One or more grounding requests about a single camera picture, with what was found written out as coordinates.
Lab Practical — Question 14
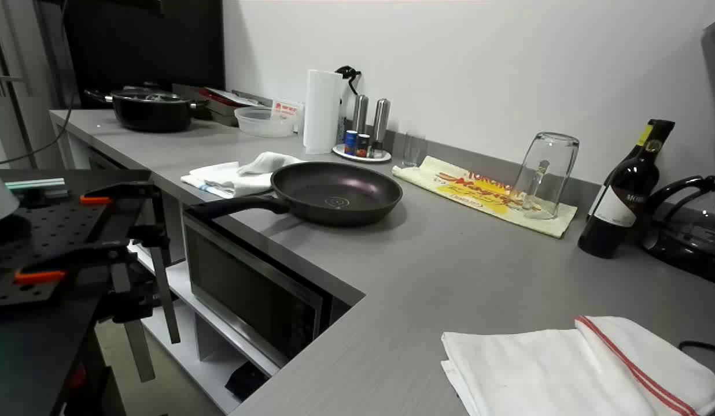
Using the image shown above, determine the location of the white paper towel roll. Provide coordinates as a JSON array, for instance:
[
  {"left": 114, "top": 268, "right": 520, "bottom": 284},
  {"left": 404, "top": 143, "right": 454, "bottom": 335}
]
[{"left": 300, "top": 67, "right": 345, "bottom": 155}]

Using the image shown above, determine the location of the clear plastic container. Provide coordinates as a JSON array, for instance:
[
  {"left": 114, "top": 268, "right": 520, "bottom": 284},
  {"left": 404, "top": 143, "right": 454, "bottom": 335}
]
[{"left": 232, "top": 105, "right": 299, "bottom": 141}]

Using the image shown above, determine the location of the steel salt shaker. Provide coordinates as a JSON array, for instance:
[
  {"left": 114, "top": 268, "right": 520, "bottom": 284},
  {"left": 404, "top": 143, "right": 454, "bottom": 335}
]
[{"left": 350, "top": 92, "right": 371, "bottom": 136}]

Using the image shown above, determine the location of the black cable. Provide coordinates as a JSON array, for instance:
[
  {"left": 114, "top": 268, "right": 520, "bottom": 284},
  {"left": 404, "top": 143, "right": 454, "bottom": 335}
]
[{"left": 676, "top": 339, "right": 715, "bottom": 363}]

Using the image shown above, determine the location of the flat white cloth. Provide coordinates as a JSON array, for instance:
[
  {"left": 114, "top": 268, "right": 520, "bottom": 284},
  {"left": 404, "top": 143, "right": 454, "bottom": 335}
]
[{"left": 178, "top": 159, "right": 275, "bottom": 201}]

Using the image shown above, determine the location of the steel built-in microwave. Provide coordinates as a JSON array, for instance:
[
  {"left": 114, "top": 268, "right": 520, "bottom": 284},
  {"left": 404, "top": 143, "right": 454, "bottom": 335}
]
[{"left": 180, "top": 214, "right": 352, "bottom": 370}]

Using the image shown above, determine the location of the black glass kettle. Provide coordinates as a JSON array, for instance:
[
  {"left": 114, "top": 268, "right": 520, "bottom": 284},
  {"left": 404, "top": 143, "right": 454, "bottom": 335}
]
[{"left": 638, "top": 173, "right": 715, "bottom": 289}]

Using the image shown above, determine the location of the steel pepper shaker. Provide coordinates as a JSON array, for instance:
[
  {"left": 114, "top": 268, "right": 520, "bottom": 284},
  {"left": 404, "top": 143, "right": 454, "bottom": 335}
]
[{"left": 371, "top": 95, "right": 394, "bottom": 149}]

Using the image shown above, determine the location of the white card with red logo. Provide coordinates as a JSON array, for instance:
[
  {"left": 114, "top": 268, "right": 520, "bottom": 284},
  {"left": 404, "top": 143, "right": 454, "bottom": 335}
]
[{"left": 269, "top": 97, "right": 305, "bottom": 128}]

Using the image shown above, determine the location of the black perforated work table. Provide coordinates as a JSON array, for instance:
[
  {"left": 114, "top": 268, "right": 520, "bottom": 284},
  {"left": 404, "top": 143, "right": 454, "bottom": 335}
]
[{"left": 0, "top": 167, "right": 154, "bottom": 416}]

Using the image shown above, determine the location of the round white plate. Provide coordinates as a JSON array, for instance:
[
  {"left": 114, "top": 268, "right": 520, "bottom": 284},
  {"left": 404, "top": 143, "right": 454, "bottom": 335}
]
[{"left": 328, "top": 141, "right": 396, "bottom": 167}]

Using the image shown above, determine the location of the stack of books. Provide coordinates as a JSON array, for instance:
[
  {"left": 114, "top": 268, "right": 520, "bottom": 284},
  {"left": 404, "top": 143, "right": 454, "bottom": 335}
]
[{"left": 191, "top": 84, "right": 275, "bottom": 128}]

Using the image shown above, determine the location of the black monitor screen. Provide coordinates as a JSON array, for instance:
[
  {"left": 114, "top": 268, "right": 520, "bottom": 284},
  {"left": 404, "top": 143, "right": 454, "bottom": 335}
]
[{"left": 60, "top": 0, "right": 227, "bottom": 92}]

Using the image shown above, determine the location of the upturned clear drinking glass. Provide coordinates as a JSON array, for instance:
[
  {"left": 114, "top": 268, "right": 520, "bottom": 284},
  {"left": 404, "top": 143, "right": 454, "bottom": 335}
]
[{"left": 511, "top": 130, "right": 584, "bottom": 223}]

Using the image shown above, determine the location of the white towel with red stripe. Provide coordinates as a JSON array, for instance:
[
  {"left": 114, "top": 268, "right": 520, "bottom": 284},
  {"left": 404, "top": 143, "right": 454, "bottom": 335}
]
[{"left": 437, "top": 314, "right": 715, "bottom": 416}]

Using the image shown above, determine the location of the dark nonstick frying pan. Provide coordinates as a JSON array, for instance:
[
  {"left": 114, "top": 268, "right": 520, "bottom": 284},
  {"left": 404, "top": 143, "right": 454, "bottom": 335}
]
[{"left": 191, "top": 159, "right": 404, "bottom": 229}]

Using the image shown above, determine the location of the black cooking pot with lid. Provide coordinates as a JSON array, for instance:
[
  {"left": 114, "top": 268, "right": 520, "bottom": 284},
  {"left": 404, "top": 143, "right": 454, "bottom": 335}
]
[{"left": 84, "top": 84, "right": 200, "bottom": 134}]

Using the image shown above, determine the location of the dark wine bottle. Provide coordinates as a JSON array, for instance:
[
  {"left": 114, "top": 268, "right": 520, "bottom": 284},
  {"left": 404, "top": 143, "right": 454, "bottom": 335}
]
[{"left": 577, "top": 118, "right": 679, "bottom": 262}]

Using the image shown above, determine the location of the yellow printed dish mat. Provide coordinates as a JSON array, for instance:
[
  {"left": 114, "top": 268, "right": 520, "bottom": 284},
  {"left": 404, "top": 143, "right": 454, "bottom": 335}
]
[{"left": 390, "top": 153, "right": 580, "bottom": 240}]

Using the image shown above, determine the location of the black clamp with orange handle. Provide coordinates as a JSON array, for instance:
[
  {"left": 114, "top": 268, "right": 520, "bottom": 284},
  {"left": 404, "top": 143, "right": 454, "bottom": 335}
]
[
  {"left": 10, "top": 239, "right": 160, "bottom": 386},
  {"left": 76, "top": 181, "right": 183, "bottom": 348}
]

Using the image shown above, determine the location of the small white towel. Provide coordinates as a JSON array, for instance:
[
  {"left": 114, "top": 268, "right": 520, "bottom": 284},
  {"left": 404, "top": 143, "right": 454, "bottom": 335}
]
[{"left": 238, "top": 151, "right": 304, "bottom": 196}]

